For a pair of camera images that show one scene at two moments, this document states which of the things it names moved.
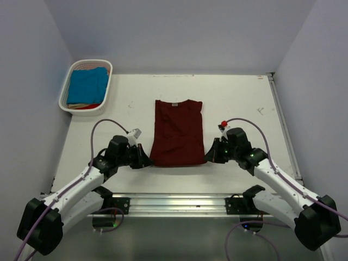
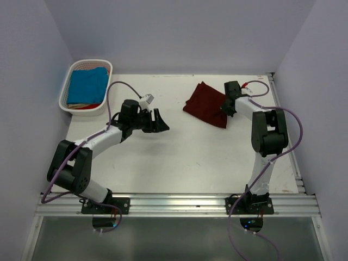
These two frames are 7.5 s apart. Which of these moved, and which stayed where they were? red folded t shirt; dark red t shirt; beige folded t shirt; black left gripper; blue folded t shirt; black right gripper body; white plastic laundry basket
Moved: dark red t shirt; black left gripper; black right gripper body
Stayed: beige folded t shirt; blue folded t shirt; red folded t shirt; white plastic laundry basket
